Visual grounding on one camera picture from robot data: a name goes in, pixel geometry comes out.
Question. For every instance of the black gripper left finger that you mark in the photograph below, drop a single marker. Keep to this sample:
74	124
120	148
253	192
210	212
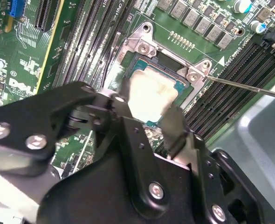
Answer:
35	121

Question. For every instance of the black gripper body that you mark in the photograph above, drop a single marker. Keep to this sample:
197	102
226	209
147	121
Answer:
93	198

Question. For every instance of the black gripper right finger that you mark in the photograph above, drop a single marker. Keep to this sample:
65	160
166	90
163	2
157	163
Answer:
212	186

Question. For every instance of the silver topped CPU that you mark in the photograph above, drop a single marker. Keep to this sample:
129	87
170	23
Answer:
151	93

